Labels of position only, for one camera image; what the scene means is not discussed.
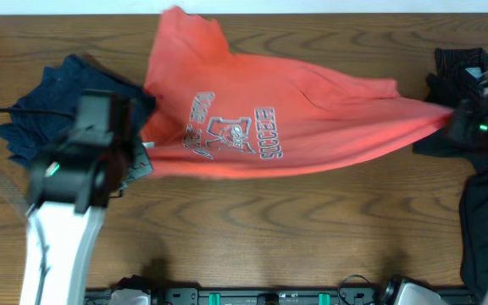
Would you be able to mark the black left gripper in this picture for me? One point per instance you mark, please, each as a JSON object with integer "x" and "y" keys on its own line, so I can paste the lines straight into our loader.
{"x": 140, "y": 163}

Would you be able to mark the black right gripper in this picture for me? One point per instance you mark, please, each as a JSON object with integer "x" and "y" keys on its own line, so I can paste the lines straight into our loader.
{"x": 462, "y": 128}

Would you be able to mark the red soccer t-shirt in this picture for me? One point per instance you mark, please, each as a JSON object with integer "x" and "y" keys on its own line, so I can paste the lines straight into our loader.
{"x": 239, "y": 116}

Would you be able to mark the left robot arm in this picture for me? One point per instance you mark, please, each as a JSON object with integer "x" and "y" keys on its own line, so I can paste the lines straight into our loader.
{"x": 71, "y": 182}

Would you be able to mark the folded navy blue shirt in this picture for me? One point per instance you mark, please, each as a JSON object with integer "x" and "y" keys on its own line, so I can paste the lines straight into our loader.
{"x": 57, "y": 95}

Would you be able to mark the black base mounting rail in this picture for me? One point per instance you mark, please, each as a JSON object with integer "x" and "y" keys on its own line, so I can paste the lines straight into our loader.
{"x": 354, "y": 289}

